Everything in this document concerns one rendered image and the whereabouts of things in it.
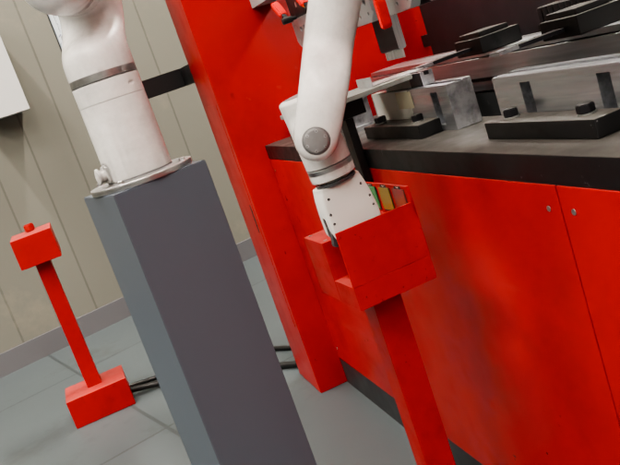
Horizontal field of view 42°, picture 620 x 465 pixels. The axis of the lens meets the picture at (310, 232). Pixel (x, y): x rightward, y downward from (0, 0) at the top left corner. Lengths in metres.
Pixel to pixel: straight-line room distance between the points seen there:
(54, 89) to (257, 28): 2.30
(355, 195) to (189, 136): 3.63
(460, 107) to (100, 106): 0.71
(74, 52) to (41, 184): 3.30
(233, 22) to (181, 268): 1.36
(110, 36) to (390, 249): 0.61
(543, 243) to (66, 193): 3.74
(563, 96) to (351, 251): 0.44
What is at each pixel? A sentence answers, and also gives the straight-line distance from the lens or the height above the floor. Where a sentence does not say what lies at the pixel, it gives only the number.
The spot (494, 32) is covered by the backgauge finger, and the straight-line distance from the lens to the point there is 1.94.
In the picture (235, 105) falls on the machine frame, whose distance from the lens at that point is 2.63.
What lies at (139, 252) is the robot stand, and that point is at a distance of 1.39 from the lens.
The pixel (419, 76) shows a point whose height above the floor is 0.99.
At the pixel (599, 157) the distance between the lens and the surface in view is 1.11.
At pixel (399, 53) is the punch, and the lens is 1.86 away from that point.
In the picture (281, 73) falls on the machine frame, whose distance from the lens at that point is 2.67.
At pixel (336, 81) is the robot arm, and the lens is 1.32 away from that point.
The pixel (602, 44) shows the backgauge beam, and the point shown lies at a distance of 1.66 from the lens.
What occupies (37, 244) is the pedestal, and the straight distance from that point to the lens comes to 3.28.
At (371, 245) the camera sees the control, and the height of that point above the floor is 0.76.
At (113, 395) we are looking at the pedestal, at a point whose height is 0.07.
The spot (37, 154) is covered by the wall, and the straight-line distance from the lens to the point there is 4.72.
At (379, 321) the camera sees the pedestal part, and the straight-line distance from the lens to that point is 1.54.
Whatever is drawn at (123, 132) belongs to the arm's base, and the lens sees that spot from 1.43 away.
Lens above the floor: 1.12
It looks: 12 degrees down
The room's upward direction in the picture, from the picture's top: 19 degrees counter-clockwise
